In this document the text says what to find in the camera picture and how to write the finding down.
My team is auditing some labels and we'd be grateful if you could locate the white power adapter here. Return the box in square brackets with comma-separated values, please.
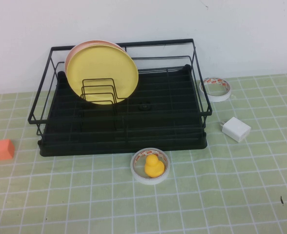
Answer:
[219, 116, 252, 143]

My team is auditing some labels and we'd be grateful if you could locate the yellow rubber duck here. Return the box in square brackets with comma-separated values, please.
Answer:
[144, 155, 165, 177]

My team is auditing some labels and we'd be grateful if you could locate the pink round plate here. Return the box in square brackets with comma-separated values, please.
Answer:
[64, 40, 127, 74]

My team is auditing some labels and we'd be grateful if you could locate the white tape roll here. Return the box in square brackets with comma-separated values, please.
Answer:
[130, 147, 170, 186]
[198, 76, 233, 102]

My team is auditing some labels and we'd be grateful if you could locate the black plastic drip tray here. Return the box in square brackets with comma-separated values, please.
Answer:
[37, 64, 209, 157]

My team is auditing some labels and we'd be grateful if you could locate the yellow round plate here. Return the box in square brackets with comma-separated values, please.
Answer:
[65, 44, 139, 106]

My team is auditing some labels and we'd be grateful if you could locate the orange block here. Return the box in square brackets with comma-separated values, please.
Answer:
[0, 139, 15, 161]

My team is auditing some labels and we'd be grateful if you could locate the black wire dish rack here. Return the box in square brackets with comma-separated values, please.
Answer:
[27, 38, 212, 145]

